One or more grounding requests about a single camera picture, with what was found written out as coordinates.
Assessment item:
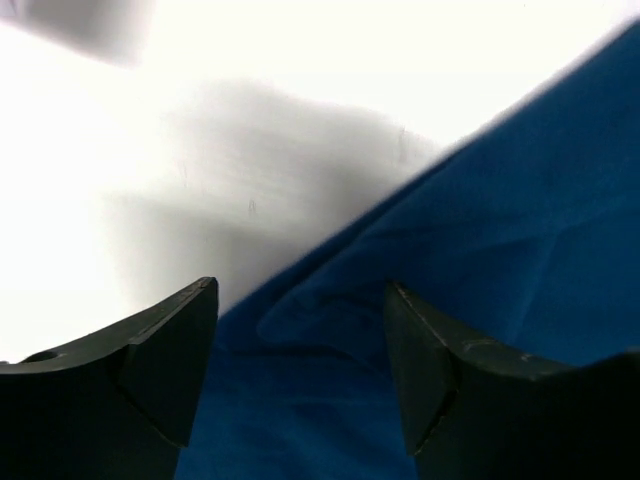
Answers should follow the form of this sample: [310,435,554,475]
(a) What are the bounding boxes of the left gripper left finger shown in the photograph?
[1,277,218,480]

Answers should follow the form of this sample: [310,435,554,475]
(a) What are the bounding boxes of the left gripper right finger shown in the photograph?
[384,283,639,480]

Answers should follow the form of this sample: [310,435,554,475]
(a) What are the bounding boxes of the blue t shirt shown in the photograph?
[176,23,639,479]

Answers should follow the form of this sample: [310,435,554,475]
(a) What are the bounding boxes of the white t shirt stack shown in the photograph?
[1,0,157,66]

